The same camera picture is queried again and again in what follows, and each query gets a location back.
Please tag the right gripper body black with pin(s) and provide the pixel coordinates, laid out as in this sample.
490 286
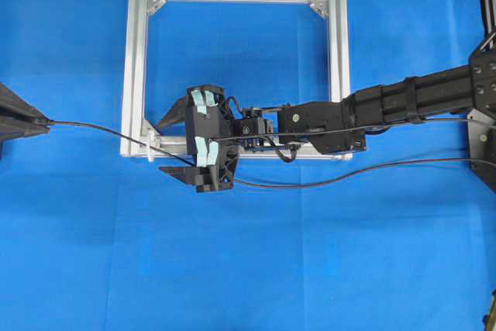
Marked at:
209 124

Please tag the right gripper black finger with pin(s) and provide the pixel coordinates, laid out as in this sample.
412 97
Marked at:
182 174
175 115

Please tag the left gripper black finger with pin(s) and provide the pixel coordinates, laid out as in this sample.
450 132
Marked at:
13 106
12 129

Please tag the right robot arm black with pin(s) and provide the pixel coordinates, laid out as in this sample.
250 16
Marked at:
339 127

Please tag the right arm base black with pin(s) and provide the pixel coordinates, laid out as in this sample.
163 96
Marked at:
481 126

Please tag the yellowish object bottom right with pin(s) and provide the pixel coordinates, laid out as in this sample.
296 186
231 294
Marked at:
489 319

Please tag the aluminium extrusion frame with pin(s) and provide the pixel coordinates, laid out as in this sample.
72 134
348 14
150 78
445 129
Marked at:
140 135

